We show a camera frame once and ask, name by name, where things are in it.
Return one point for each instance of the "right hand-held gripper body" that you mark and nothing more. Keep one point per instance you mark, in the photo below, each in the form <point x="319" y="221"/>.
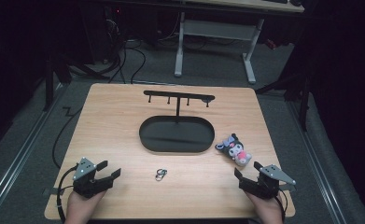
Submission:
<point x="264" y="186"/>

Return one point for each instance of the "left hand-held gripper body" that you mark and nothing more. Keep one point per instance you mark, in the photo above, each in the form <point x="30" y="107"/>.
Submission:
<point x="85" y="182"/>

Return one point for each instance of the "black hook rack with tray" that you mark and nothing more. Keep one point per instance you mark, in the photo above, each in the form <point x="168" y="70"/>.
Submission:
<point x="177" y="135"/>

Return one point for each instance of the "person's right hand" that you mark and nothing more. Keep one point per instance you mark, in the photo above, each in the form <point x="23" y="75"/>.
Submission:
<point x="269" y="211"/>

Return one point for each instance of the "person's left hand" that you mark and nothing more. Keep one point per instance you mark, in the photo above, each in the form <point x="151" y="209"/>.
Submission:
<point x="80" y="208"/>

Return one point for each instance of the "grey tape strip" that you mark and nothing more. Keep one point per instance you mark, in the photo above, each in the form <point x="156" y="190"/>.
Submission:
<point x="51" y="191"/>

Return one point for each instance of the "black metal stand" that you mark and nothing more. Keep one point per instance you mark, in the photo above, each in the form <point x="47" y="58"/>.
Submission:
<point x="51" y="81"/>
<point x="303" y="102"/>

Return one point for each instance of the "small red object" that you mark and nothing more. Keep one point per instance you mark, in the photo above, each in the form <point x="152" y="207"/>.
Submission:
<point x="271" y="44"/>

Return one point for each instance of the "white-framed desk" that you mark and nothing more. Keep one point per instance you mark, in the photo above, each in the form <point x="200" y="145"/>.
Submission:
<point x="220" y="29"/>

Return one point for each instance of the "metal floor rail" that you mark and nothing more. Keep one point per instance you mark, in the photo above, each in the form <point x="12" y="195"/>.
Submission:
<point x="18" y="158"/>
<point x="318" y="165"/>

